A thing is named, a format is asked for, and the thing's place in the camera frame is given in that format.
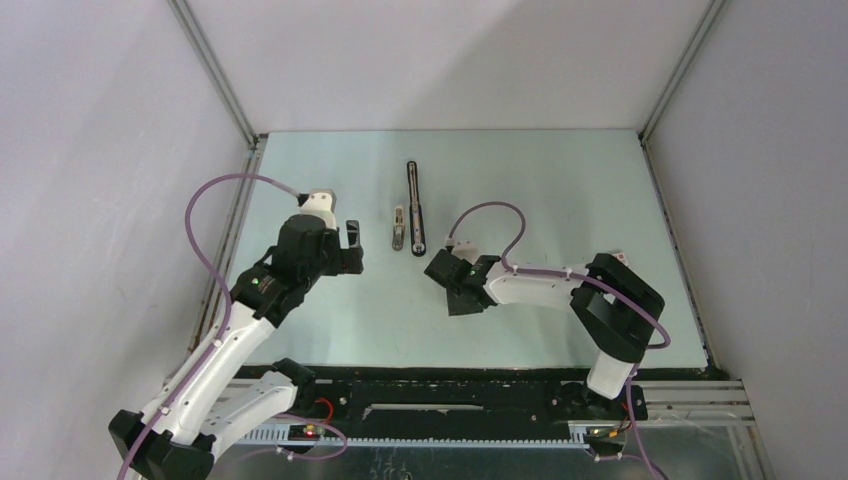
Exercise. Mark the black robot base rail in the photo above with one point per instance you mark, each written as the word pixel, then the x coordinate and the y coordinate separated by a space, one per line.
pixel 458 406

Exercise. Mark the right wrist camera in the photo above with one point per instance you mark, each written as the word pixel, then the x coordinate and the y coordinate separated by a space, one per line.
pixel 463 249

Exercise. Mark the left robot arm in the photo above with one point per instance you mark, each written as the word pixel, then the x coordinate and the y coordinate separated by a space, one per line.
pixel 183 431

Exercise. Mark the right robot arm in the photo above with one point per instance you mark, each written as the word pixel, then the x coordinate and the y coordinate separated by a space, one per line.
pixel 617 308

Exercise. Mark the white red staple box sleeve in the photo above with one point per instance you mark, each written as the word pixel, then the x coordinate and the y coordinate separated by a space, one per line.
pixel 621 257

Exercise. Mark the beige stapler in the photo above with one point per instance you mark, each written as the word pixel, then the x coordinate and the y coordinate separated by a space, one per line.
pixel 399 228

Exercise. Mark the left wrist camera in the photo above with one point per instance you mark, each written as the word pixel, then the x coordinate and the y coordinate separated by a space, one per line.
pixel 319 203

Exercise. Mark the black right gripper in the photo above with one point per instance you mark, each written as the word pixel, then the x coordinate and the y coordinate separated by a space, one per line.
pixel 458 307

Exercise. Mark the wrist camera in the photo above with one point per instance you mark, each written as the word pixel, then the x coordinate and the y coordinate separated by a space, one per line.
pixel 319 203
pixel 463 249

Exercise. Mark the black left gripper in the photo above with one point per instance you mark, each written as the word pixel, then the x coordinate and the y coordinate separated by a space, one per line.
pixel 346 260

